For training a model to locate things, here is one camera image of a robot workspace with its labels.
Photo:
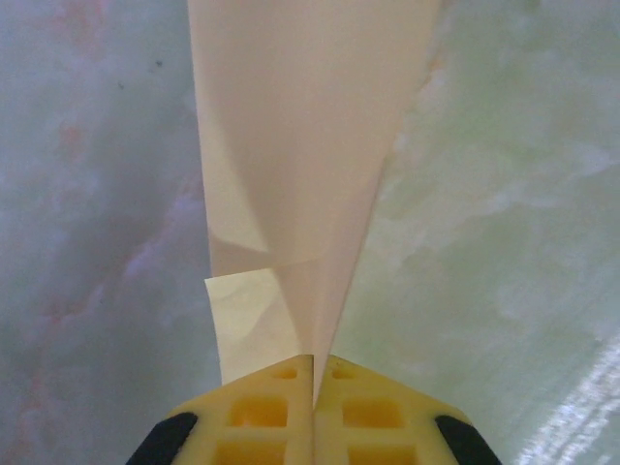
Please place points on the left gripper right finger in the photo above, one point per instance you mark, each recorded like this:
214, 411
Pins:
378, 421

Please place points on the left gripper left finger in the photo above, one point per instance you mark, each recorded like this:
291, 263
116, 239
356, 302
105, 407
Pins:
257, 421

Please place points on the yellow paper sheet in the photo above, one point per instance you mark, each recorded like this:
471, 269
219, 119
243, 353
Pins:
310, 145

